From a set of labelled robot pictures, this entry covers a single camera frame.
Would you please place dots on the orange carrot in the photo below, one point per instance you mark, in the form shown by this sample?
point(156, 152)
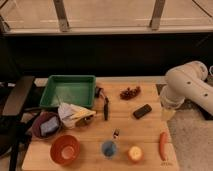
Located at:
point(162, 141)

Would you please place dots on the red grape bunch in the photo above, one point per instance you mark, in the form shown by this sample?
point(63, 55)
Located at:
point(130, 93)

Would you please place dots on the green plastic tray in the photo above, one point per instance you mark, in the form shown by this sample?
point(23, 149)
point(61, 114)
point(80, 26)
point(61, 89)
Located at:
point(71, 89)

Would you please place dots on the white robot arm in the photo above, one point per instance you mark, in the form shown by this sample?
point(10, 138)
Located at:
point(187, 81)

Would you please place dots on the dark purple bowl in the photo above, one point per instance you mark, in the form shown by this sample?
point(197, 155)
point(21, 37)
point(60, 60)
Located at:
point(45, 117)

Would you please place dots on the blue sponge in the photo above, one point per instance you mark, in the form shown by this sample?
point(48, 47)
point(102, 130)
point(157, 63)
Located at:
point(48, 128)

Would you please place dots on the white crumpled cloth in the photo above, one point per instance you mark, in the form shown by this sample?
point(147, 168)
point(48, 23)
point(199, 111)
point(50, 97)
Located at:
point(65, 112)

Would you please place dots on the black chair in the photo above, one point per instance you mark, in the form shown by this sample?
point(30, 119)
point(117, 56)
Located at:
point(12, 130)

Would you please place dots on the black rectangular remote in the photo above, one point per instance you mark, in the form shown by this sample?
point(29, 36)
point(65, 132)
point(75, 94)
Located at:
point(139, 113)

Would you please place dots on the black handled tool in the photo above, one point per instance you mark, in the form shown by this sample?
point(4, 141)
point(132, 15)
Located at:
point(99, 92)

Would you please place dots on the yellow banana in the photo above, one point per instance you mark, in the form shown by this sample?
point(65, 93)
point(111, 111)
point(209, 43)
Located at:
point(82, 114)

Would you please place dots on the silver fork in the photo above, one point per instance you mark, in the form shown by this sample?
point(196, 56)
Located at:
point(116, 133)

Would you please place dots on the blue cup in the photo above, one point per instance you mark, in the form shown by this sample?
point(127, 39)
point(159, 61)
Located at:
point(109, 149)

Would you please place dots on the yellow red apple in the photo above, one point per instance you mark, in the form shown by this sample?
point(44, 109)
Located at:
point(135, 154)

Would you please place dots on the orange bowl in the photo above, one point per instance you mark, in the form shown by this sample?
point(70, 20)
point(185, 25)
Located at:
point(65, 150)

